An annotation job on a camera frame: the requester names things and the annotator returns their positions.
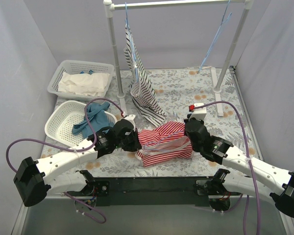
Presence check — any small blue item in basket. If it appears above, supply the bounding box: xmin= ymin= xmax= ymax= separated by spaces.
xmin=80 ymin=70 xmax=94 ymax=74

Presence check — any white clothes rack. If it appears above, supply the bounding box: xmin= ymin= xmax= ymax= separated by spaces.
xmin=103 ymin=0 xmax=254 ymax=117

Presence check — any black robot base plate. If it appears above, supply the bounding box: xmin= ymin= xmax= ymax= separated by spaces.
xmin=75 ymin=175 xmax=236 ymax=208

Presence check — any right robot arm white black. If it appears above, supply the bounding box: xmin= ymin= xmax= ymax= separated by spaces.
xmin=184 ymin=118 xmax=294 ymax=218

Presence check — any blue wire hanger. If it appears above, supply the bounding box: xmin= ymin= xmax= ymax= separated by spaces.
xmin=141 ymin=131 xmax=190 ymax=155
xmin=197 ymin=0 xmax=232 ymax=73

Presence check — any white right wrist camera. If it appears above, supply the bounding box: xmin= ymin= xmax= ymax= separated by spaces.
xmin=187 ymin=103 xmax=207 ymax=120

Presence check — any white folded cloth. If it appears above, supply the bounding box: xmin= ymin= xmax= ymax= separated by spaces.
xmin=58 ymin=72 xmax=110 ymax=96

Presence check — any blue hanger with striped top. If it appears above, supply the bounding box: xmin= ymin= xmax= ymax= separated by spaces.
xmin=125 ymin=2 xmax=140 ymax=83

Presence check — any blue garment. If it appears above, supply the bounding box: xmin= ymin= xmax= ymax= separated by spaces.
xmin=72 ymin=102 xmax=114 ymax=139

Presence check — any white oval perforated basket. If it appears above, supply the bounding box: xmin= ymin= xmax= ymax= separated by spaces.
xmin=44 ymin=100 xmax=117 ymax=147

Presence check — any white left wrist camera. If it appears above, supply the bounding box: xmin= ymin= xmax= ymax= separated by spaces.
xmin=124 ymin=115 xmax=136 ymax=129

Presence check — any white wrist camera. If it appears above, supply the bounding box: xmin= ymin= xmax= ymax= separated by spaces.
xmin=124 ymin=115 xmax=136 ymax=129
xmin=187 ymin=103 xmax=207 ymax=120

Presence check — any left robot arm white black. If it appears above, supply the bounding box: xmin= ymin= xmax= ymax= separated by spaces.
xmin=13 ymin=115 xmax=142 ymax=207

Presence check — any white rectangular basket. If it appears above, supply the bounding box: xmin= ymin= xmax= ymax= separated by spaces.
xmin=47 ymin=60 xmax=115 ymax=101

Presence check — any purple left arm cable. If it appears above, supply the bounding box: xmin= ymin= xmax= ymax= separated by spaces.
xmin=6 ymin=97 xmax=127 ymax=172

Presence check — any red white striped tank top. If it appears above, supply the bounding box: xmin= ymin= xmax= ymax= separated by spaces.
xmin=136 ymin=121 xmax=193 ymax=167

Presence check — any black white striped tank top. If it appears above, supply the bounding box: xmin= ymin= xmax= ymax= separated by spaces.
xmin=123 ymin=32 xmax=166 ymax=127

